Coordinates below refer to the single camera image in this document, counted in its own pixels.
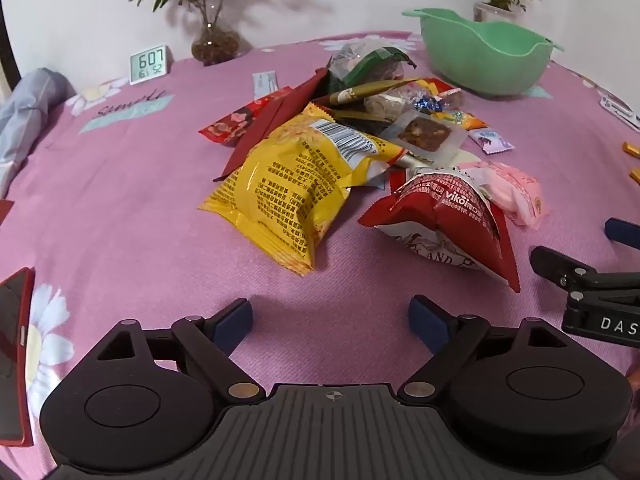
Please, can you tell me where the red framed tablet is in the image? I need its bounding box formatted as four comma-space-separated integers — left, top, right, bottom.
0, 267, 36, 447

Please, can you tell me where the red and white snack bag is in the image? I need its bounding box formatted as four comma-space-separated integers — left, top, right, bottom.
358, 170, 521, 293

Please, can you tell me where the dark red long packet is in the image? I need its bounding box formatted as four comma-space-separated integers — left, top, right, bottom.
212, 67, 331, 183

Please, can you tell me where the small white packet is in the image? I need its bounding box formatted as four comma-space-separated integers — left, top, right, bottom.
599, 95, 640, 131

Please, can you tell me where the pink floral bedsheet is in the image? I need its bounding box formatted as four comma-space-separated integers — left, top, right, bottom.
0, 35, 640, 480

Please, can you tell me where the green and clear snack bag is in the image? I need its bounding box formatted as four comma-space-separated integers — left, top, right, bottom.
327, 42, 417, 91

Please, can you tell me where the yellow snack bag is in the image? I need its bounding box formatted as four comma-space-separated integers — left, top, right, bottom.
198, 102, 406, 277

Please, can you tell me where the green plastic bowl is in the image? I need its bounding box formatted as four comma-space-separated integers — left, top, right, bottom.
401, 8, 565, 97

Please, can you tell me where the red wafer bar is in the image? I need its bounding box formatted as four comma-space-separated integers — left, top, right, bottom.
430, 79, 463, 108

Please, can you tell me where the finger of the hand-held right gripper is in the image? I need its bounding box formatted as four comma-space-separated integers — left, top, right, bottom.
604, 217, 640, 251
530, 245, 640, 307

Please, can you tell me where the pink snack packet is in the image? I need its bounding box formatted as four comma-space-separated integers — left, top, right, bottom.
470, 160, 544, 228

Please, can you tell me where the small blue white sachet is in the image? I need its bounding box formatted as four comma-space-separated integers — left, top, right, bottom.
467, 129, 515, 153

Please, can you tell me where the blue-grey cloth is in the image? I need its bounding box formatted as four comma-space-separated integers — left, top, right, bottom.
0, 67, 76, 198

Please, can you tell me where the red candy packet with figures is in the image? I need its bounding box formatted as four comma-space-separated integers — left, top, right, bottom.
198, 87, 293, 147

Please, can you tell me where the leafy plant in glass vase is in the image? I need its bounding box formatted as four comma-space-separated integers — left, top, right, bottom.
130, 0, 308, 67

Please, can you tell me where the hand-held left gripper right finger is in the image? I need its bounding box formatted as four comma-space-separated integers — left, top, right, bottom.
397, 295, 571, 406

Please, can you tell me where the small orange yellow packet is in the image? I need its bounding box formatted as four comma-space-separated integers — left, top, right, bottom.
435, 107, 488, 131

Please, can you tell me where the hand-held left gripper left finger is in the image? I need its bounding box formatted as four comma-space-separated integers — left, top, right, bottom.
95, 298, 263, 406

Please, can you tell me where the white digital clock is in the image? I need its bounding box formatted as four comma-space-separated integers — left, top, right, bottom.
129, 46, 170, 86

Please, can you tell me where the nougat candy clear wrapper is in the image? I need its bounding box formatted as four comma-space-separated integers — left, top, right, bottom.
364, 92, 416, 121

